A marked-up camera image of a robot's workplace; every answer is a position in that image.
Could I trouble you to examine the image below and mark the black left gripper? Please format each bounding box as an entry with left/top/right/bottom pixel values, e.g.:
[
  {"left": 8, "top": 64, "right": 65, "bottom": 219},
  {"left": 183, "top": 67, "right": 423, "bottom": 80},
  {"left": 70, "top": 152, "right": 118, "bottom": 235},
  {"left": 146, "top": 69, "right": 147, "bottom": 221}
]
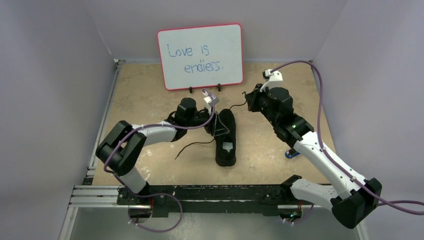
[{"left": 185, "top": 105, "right": 229, "bottom": 136}]

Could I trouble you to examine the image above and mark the black shoe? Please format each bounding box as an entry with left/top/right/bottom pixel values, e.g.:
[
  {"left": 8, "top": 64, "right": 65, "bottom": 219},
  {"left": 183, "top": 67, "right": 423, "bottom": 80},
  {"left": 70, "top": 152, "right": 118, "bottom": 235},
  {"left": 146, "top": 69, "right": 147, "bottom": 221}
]
[{"left": 214, "top": 108, "right": 237, "bottom": 167}]

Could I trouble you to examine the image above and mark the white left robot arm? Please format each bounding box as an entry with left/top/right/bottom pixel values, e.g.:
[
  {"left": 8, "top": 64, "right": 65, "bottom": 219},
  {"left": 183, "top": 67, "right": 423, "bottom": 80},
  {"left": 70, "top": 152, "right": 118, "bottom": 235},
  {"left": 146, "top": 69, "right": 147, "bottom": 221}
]
[{"left": 95, "top": 97, "right": 237, "bottom": 205}]

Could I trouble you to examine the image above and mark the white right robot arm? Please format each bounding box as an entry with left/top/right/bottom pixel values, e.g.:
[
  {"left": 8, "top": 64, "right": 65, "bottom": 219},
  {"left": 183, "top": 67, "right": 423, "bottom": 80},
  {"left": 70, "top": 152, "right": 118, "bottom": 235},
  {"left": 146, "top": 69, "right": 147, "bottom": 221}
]
[{"left": 245, "top": 83, "right": 382, "bottom": 229}]

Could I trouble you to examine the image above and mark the red framed whiteboard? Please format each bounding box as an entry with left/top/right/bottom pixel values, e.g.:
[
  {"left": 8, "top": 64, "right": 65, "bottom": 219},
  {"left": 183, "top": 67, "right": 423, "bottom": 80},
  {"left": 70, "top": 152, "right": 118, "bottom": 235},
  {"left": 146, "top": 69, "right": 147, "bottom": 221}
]
[{"left": 156, "top": 23, "right": 244, "bottom": 91}]

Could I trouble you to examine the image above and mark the blue black marker eraser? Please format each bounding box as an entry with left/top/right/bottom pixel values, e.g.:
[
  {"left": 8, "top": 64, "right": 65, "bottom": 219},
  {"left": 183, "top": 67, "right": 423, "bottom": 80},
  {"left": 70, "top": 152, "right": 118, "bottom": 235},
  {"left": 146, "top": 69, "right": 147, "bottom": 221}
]
[{"left": 285, "top": 149, "right": 300, "bottom": 159}]

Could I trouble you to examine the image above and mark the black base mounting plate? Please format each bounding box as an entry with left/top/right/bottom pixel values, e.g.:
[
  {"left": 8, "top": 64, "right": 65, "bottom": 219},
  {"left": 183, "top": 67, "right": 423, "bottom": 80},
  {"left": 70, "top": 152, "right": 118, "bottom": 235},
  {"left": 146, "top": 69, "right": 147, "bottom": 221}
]
[{"left": 117, "top": 184, "right": 310, "bottom": 221}]

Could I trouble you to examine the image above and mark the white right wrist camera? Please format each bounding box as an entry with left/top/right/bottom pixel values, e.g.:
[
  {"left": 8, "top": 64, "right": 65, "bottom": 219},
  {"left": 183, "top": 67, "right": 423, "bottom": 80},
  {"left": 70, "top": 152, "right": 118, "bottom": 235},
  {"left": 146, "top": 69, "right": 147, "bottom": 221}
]
[{"left": 259, "top": 69, "right": 283, "bottom": 92}]

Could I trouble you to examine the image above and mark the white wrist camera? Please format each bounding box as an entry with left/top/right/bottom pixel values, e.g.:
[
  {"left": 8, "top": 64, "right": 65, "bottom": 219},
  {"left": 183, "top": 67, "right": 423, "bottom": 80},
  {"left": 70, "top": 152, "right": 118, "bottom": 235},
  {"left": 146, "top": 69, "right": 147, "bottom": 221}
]
[
  {"left": 259, "top": 69, "right": 283, "bottom": 92},
  {"left": 202, "top": 90, "right": 220, "bottom": 110}
]

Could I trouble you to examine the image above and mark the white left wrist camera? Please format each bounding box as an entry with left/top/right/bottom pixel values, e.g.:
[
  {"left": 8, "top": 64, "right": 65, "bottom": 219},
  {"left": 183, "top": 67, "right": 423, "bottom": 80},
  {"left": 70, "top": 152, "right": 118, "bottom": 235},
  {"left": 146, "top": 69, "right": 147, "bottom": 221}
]
[{"left": 202, "top": 90, "right": 220, "bottom": 110}]

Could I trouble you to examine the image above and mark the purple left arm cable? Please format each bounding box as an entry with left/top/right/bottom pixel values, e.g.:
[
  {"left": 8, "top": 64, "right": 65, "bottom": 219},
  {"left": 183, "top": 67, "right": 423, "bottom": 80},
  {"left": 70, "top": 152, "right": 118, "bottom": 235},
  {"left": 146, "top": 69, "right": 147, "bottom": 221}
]
[{"left": 103, "top": 88, "right": 218, "bottom": 233}]

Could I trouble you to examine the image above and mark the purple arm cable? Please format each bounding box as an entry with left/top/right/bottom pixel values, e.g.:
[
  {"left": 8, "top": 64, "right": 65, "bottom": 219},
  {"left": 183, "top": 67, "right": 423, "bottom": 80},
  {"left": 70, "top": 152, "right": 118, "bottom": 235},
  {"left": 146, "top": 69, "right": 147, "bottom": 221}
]
[
  {"left": 103, "top": 88, "right": 218, "bottom": 233},
  {"left": 269, "top": 60, "right": 424, "bottom": 226}
]

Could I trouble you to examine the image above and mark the aluminium extrusion rail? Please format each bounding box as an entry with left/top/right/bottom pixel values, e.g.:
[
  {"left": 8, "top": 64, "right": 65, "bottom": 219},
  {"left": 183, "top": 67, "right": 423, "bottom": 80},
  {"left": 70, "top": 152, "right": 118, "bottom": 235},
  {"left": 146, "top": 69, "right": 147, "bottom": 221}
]
[{"left": 67, "top": 184, "right": 339, "bottom": 210}]

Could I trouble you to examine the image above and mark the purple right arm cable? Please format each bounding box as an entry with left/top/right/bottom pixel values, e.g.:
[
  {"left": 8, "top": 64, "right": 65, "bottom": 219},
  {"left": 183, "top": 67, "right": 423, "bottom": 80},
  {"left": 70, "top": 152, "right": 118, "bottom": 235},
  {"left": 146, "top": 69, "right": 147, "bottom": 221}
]
[{"left": 269, "top": 60, "right": 424, "bottom": 226}]

